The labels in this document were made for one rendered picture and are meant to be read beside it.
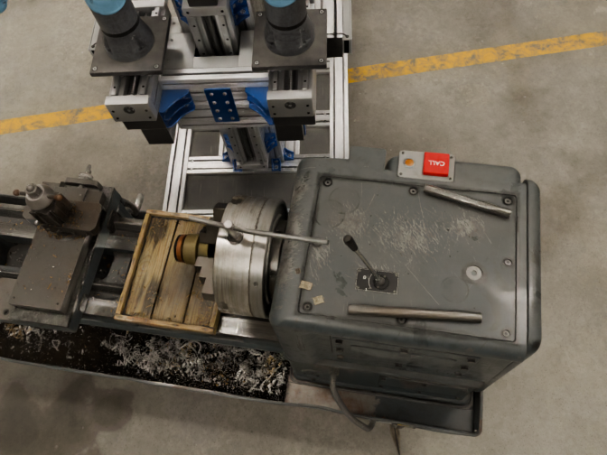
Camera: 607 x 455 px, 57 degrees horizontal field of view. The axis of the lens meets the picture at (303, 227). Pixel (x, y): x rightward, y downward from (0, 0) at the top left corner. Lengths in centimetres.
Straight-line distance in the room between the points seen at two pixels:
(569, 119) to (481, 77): 50
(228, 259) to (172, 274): 43
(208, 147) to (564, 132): 177
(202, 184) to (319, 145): 58
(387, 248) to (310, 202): 22
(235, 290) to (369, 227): 36
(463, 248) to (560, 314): 143
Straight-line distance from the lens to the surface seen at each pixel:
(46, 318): 181
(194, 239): 151
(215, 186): 264
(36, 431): 280
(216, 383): 195
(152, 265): 178
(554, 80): 332
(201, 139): 279
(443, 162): 140
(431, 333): 124
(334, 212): 133
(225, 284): 137
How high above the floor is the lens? 245
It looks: 65 degrees down
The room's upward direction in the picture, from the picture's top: 10 degrees counter-clockwise
